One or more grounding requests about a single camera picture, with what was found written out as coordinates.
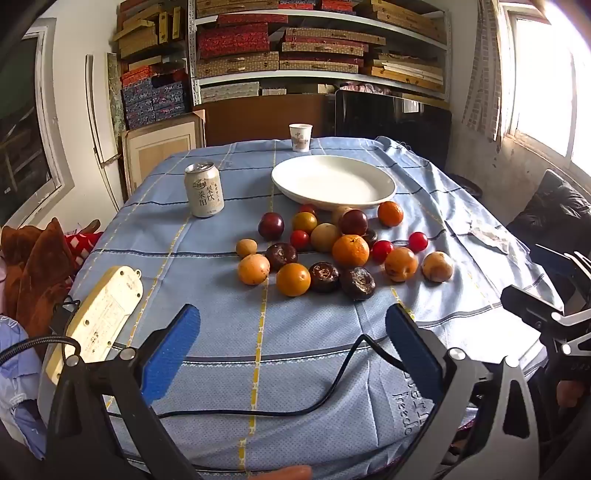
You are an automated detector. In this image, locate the white paper cup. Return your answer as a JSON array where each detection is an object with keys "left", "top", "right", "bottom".
[{"left": 289, "top": 123, "right": 314, "bottom": 153}]

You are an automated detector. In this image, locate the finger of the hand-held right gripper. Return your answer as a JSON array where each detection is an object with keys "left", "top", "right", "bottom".
[
  {"left": 530, "top": 244, "right": 591, "bottom": 289},
  {"left": 501, "top": 285, "right": 591, "bottom": 356}
]

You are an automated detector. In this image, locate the black round stool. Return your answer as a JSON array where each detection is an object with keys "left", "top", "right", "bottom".
[{"left": 445, "top": 173, "right": 483, "bottom": 199}]

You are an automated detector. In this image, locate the marbled green panel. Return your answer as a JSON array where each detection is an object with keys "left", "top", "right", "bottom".
[{"left": 107, "top": 52, "right": 127, "bottom": 134}]

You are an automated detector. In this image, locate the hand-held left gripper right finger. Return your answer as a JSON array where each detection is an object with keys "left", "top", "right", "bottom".
[{"left": 358, "top": 303, "right": 541, "bottom": 480}]

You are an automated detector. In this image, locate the brown plush toy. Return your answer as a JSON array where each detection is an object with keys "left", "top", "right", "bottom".
[{"left": 0, "top": 218, "right": 102, "bottom": 361}]

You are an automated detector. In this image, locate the light blue garment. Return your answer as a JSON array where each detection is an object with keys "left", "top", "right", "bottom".
[{"left": 0, "top": 318, "right": 51, "bottom": 462}]

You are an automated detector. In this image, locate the bright white window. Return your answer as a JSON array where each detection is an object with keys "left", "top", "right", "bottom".
[{"left": 501, "top": 4, "right": 591, "bottom": 171}]

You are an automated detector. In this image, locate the brown wooden cabinet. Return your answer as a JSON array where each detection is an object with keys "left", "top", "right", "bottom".
[{"left": 193, "top": 93, "right": 338, "bottom": 148}]

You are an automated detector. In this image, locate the red white checked cloth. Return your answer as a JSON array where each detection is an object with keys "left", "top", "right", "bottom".
[{"left": 65, "top": 232, "right": 103, "bottom": 271}]

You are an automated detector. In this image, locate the glossy black panel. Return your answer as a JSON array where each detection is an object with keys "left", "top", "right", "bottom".
[{"left": 335, "top": 90, "right": 453, "bottom": 171}]

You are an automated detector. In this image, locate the small yellow-orange plum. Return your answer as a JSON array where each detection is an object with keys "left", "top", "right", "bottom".
[{"left": 292, "top": 212, "right": 318, "bottom": 234}]

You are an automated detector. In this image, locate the thin black cable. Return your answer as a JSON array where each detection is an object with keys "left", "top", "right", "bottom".
[{"left": 104, "top": 333, "right": 407, "bottom": 418}]

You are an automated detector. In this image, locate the tan potato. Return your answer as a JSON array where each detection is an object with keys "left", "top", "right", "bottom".
[{"left": 310, "top": 223, "right": 342, "bottom": 253}]

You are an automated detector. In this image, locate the tan passion fruit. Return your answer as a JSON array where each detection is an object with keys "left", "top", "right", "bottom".
[{"left": 421, "top": 251, "right": 455, "bottom": 282}]

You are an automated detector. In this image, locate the dark purple mangosteen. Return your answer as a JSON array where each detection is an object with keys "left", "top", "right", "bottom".
[
  {"left": 340, "top": 266, "right": 376, "bottom": 301},
  {"left": 308, "top": 261, "right": 341, "bottom": 293},
  {"left": 265, "top": 243, "right": 299, "bottom": 272}
]

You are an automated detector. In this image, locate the dark red plum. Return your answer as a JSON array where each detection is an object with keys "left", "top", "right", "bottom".
[
  {"left": 339, "top": 209, "right": 369, "bottom": 236},
  {"left": 258, "top": 212, "right": 286, "bottom": 241}
]

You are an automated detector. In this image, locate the large orange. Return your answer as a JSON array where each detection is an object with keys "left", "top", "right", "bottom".
[{"left": 332, "top": 234, "right": 370, "bottom": 268}]

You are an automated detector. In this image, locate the crumpled white tissue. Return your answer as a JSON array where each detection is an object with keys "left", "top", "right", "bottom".
[{"left": 466, "top": 220, "right": 520, "bottom": 254}]

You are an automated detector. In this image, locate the stack of woven flat boxes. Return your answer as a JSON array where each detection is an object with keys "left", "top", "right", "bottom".
[{"left": 196, "top": 0, "right": 451, "bottom": 100}]

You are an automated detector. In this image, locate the speckled orange passion fruit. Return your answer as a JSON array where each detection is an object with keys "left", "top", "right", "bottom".
[{"left": 384, "top": 247, "right": 419, "bottom": 282}]

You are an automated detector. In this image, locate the white metal shelf rack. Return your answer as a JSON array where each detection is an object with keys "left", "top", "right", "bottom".
[{"left": 187, "top": 0, "right": 453, "bottom": 104}]

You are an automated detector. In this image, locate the black jacket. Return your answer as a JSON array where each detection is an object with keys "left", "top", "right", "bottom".
[{"left": 505, "top": 169, "right": 591, "bottom": 259}]

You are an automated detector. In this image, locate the pile of blue patterned boxes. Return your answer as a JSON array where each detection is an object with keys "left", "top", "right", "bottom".
[{"left": 121, "top": 67, "right": 191, "bottom": 130}]

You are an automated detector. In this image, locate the cream beverage can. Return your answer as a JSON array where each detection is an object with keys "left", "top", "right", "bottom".
[{"left": 184, "top": 161, "right": 225, "bottom": 219}]

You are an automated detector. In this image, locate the white leaning panel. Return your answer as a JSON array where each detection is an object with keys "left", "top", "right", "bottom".
[{"left": 85, "top": 54, "right": 118, "bottom": 164}]

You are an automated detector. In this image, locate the beige patterned curtain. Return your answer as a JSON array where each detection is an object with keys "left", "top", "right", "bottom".
[{"left": 462, "top": 0, "right": 506, "bottom": 141}]

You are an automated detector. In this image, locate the white ceramic plate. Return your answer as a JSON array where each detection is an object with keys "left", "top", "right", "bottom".
[{"left": 271, "top": 155, "right": 398, "bottom": 212}]

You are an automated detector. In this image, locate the white framed dark window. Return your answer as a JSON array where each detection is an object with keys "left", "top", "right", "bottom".
[{"left": 0, "top": 18, "right": 75, "bottom": 229}]

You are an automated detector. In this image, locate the cream power strip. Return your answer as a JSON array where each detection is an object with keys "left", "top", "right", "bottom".
[{"left": 45, "top": 266, "right": 144, "bottom": 386}]

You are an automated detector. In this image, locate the person's right hand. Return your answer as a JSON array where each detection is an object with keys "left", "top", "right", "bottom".
[{"left": 556, "top": 379, "right": 591, "bottom": 409}]

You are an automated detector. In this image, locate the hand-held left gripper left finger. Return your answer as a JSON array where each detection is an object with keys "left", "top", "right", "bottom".
[{"left": 46, "top": 303, "right": 204, "bottom": 480}]

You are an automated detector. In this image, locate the yellow-orange passion fruit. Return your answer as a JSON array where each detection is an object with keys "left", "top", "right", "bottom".
[{"left": 237, "top": 254, "right": 271, "bottom": 286}]

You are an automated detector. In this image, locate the orange mandarin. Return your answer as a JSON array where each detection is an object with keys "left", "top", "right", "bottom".
[
  {"left": 378, "top": 201, "right": 404, "bottom": 228},
  {"left": 276, "top": 262, "right": 311, "bottom": 297}
]

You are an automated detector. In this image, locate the pile of yellow-brown boxes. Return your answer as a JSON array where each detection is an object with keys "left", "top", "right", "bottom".
[{"left": 113, "top": 0, "right": 190, "bottom": 61}]

